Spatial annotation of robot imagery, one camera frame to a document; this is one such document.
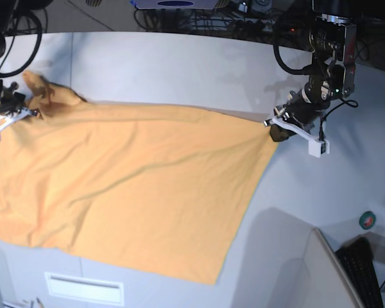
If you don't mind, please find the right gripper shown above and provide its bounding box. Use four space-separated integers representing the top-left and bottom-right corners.
0 81 39 141

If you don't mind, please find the pencil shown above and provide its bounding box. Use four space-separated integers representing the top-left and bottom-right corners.
36 298 44 308

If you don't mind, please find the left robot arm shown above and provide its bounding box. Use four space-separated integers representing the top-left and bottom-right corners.
264 1 359 158

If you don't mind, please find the white rectangular tray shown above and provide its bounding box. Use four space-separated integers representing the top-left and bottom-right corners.
44 272 124 307

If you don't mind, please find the orange yellow t-shirt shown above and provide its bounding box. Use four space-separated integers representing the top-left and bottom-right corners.
0 71 277 284

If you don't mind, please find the black keyboard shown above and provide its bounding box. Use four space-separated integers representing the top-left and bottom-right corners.
336 237 384 308

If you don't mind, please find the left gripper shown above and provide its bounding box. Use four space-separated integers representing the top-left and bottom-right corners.
264 88 330 157

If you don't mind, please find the green tape roll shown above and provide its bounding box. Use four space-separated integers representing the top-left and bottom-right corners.
359 211 377 230

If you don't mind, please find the beige board panel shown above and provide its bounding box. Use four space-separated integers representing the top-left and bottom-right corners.
304 228 364 307

